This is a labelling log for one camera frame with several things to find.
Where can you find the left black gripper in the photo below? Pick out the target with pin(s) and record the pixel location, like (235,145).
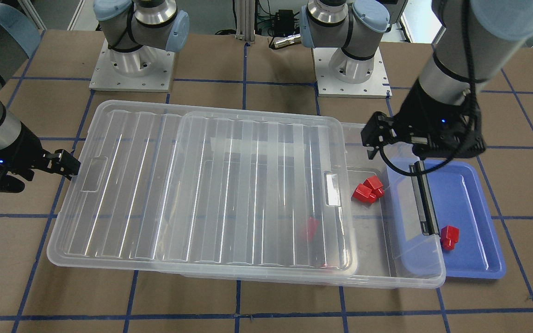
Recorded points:
(415,112)

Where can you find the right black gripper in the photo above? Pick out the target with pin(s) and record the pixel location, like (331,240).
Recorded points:
(22,149)

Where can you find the clear plastic box lid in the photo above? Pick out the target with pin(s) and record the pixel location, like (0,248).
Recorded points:
(113,214)

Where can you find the red block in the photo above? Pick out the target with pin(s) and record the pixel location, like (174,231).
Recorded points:
(310,229)
(449,236)
(364,194)
(375,185)

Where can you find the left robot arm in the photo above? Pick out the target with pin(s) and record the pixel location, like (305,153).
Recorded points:
(480,38)

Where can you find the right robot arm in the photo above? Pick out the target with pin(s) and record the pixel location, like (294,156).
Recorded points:
(132,29)

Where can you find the blue plastic tray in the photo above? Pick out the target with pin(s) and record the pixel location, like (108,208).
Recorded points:
(459,202)

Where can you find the clear plastic storage box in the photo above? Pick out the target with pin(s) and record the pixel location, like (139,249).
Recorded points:
(387,263)

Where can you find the black power adapter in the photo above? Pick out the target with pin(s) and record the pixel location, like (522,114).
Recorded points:
(284,23)

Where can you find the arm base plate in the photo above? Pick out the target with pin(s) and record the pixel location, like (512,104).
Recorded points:
(340,76)
(146,70)

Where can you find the black box handle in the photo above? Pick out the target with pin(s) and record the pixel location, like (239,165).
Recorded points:
(423,199)

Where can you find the aluminium frame post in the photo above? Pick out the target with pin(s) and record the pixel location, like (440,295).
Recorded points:
(245,11)

